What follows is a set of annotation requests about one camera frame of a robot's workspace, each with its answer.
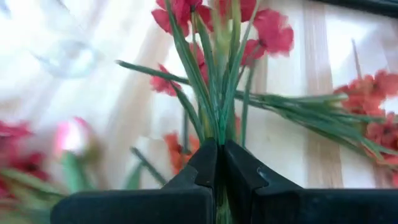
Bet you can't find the pink tulip stem one bud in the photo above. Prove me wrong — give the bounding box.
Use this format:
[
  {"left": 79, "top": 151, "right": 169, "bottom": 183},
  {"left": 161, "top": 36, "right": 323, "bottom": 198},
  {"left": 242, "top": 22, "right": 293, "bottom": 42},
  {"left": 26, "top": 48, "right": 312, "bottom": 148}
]
[{"left": 54, "top": 116, "right": 103, "bottom": 194}]

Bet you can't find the black aluminium table frame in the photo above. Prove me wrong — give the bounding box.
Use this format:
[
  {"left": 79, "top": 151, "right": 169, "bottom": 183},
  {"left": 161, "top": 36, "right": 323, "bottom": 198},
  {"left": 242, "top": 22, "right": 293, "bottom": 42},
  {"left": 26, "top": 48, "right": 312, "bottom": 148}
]
[{"left": 310, "top": 0, "right": 398, "bottom": 18}]

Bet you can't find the short clear glass vase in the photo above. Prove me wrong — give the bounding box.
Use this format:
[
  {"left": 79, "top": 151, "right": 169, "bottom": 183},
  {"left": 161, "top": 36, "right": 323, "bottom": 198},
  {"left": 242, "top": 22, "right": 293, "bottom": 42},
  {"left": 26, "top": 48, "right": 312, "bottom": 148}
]
[{"left": 29, "top": 0, "right": 105, "bottom": 80}]

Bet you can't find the red artificial flower stem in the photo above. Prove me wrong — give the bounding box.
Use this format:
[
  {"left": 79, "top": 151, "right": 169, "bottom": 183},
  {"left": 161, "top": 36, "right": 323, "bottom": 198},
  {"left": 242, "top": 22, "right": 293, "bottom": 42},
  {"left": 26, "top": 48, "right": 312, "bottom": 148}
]
[
  {"left": 115, "top": 0, "right": 295, "bottom": 224},
  {"left": 0, "top": 119, "right": 63, "bottom": 224}
]

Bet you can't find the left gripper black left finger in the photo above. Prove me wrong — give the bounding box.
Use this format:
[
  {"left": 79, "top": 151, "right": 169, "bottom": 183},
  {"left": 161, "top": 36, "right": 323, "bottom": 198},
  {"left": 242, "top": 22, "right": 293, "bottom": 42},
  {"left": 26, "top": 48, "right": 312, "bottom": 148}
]
[{"left": 51, "top": 138, "right": 220, "bottom": 224}]

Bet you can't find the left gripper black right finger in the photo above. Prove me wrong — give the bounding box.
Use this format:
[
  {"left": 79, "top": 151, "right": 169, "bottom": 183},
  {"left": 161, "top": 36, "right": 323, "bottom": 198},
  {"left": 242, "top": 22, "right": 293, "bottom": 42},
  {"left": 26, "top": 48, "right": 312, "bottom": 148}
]
[{"left": 223, "top": 139, "right": 398, "bottom": 224}]

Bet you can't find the orange artificial flower stem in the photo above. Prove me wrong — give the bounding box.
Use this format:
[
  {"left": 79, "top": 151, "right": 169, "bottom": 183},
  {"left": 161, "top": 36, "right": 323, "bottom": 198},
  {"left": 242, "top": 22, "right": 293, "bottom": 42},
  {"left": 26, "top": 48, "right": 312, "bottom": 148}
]
[
  {"left": 163, "top": 132, "right": 201, "bottom": 175},
  {"left": 233, "top": 70, "right": 398, "bottom": 187}
]

